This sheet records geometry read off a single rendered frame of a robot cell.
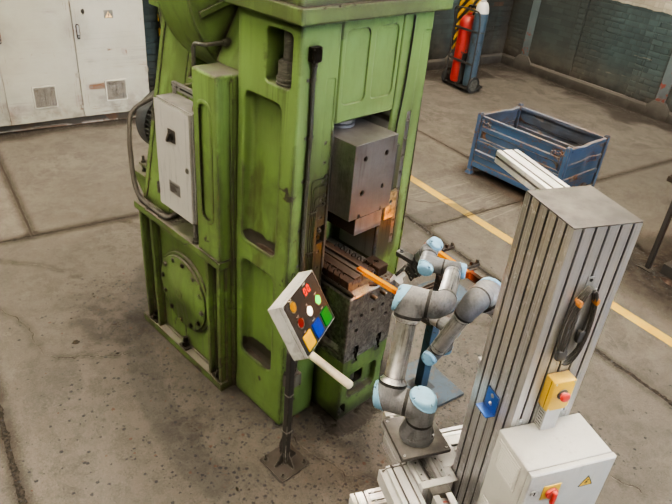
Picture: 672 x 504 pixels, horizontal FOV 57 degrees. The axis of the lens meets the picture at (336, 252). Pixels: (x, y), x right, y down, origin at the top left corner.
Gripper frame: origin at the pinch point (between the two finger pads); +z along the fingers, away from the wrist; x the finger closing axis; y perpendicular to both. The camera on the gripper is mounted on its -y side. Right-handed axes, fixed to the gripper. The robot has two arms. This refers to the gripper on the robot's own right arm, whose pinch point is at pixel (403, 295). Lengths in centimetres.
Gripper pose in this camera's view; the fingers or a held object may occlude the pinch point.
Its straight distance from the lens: 321.7
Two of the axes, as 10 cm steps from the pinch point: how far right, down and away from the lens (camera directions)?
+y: -0.7, 8.5, 5.2
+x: 7.2, -3.2, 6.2
